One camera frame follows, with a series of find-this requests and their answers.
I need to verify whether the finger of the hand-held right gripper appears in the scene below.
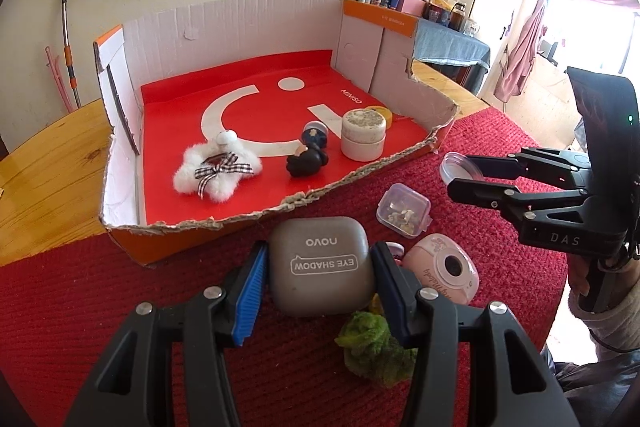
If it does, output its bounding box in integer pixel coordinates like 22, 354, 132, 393
470, 148, 592, 188
446, 177, 590, 228

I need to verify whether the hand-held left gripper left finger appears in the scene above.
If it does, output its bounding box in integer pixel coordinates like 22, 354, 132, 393
64, 241, 271, 427

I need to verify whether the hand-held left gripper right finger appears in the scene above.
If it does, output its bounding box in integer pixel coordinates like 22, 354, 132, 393
370, 242, 581, 427

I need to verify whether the clear round lid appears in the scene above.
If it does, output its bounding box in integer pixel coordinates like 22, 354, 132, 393
440, 152, 483, 184

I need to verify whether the pink round handheld device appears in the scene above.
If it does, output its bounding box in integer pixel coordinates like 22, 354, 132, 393
400, 233, 481, 306

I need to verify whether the grey eyeshadow case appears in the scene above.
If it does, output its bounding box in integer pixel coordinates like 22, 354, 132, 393
267, 216, 377, 319

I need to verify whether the green knitted plush toy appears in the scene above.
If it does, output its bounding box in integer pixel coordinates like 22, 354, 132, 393
336, 311, 418, 389

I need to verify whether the clear small plastic box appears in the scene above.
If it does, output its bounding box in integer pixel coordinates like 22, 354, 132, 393
376, 183, 432, 239

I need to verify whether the white fluffy bow hair clip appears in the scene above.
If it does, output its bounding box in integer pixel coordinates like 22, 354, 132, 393
173, 130, 263, 204

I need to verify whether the white jar with grey top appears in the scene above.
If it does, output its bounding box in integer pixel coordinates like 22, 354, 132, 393
340, 109, 388, 162

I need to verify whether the black-haired doll figurine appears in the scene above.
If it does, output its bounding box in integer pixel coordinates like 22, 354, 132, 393
286, 121, 329, 179

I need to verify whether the orange cardboard box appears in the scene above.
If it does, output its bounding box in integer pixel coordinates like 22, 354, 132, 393
92, 0, 460, 268

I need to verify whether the person's right forearm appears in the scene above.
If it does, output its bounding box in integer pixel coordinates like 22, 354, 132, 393
569, 277, 640, 350

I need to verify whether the person's right hand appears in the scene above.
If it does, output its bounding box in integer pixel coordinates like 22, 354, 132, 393
567, 252, 591, 308

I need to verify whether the blue tablecloth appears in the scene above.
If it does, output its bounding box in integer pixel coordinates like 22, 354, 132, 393
415, 18, 492, 68

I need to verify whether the pink curtain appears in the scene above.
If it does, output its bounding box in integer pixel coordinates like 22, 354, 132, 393
492, 0, 640, 102

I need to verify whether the red knitted mat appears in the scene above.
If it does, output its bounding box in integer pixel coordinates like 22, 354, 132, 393
0, 107, 571, 427

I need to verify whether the person's dark clothing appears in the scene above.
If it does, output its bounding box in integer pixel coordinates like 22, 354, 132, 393
542, 342, 640, 427

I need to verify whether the pink plastic hanger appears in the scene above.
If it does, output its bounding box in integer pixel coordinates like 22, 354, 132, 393
45, 47, 73, 114

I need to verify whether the mop handle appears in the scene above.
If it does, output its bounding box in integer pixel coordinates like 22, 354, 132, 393
60, 0, 82, 109

